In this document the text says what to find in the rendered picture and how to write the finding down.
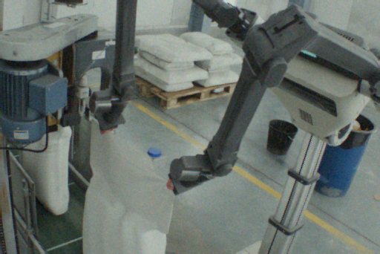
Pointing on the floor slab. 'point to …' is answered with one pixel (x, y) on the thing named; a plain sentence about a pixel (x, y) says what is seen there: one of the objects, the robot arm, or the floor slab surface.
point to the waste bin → (344, 160)
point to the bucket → (280, 136)
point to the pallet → (168, 100)
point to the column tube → (5, 184)
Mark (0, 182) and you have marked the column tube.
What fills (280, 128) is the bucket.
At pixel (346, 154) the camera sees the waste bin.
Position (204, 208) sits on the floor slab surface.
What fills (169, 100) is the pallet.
